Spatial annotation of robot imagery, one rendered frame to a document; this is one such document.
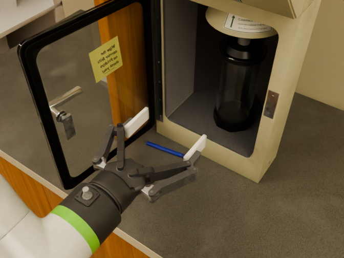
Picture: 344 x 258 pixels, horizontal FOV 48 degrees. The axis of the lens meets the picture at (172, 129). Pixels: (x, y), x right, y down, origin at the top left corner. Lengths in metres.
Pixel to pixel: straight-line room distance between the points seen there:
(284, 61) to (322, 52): 0.48
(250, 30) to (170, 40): 0.21
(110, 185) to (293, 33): 0.41
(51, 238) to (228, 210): 0.49
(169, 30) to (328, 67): 0.55
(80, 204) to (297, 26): 0.47
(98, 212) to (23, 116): 0.68
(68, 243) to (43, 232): 0.04
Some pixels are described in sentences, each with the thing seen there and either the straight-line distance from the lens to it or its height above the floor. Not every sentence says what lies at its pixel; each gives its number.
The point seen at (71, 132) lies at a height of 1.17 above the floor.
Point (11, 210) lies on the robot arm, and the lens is 0.57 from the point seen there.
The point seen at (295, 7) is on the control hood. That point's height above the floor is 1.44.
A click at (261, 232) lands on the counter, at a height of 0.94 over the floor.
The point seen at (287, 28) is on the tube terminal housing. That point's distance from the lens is 0.73.
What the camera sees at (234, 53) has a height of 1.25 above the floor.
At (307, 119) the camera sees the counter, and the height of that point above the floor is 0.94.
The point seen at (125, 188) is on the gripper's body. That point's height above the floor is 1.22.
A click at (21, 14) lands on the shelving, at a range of 1.81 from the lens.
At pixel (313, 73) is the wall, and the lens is 1.29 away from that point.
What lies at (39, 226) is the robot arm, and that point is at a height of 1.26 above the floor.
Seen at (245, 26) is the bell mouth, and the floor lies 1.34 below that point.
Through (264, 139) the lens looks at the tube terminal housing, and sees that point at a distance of 0.90.
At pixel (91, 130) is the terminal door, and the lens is 0.88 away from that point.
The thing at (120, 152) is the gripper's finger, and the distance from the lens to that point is 0.70.
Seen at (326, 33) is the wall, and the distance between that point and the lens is 1.21.
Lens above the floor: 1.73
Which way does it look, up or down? 45 degrees down
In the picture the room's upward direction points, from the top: straight up
